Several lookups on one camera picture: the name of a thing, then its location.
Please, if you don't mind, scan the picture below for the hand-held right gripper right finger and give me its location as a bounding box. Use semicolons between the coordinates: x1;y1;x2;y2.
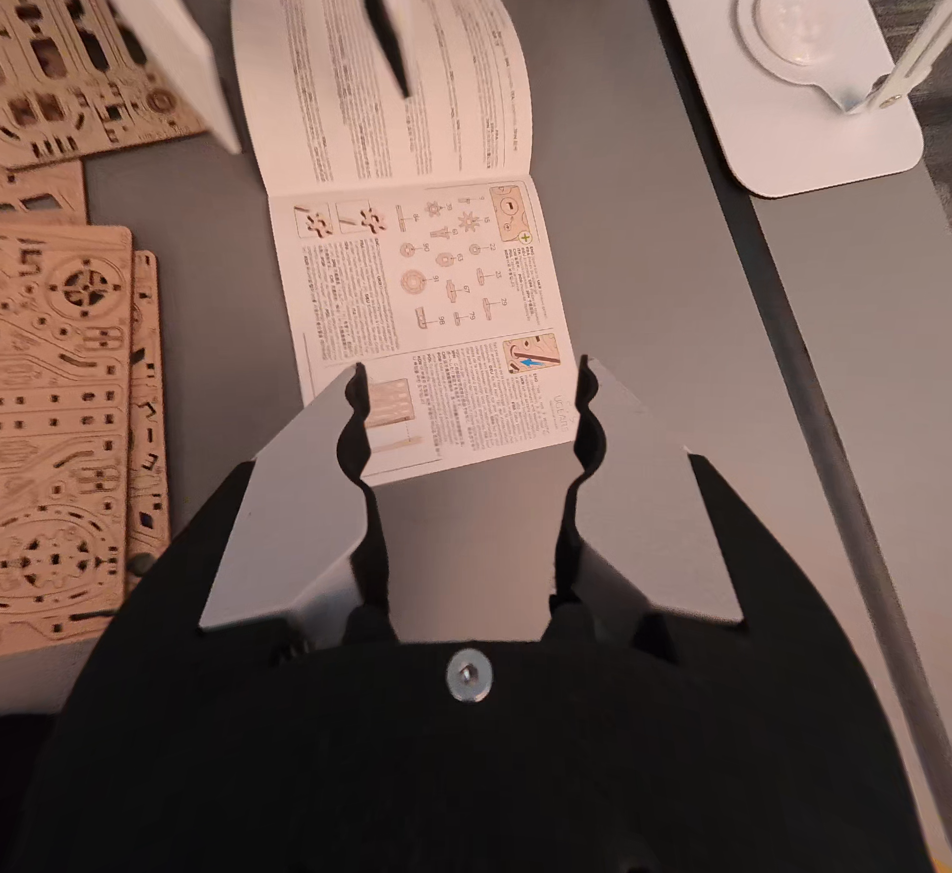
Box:
550;354;746;649

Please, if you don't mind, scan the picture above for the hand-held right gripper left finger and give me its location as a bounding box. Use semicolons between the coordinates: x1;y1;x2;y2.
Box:
198;362;394;649

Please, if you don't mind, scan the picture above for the narrow slotted wooden parts sheet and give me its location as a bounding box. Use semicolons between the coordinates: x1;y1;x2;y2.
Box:
0;0;211;169

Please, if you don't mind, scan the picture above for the instruction booklet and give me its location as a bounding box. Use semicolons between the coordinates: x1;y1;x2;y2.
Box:
231;0;577;487

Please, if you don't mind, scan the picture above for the ring-cutout wooden parts sheet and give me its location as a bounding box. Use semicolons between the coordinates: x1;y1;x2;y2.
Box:
0;163;89;227

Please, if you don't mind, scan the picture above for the gear-oval wooden parts sheet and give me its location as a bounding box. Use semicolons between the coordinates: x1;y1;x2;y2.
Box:
0;225;135;657

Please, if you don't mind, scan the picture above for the white desktop stand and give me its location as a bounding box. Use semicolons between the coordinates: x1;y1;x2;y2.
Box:
640;0;952;199

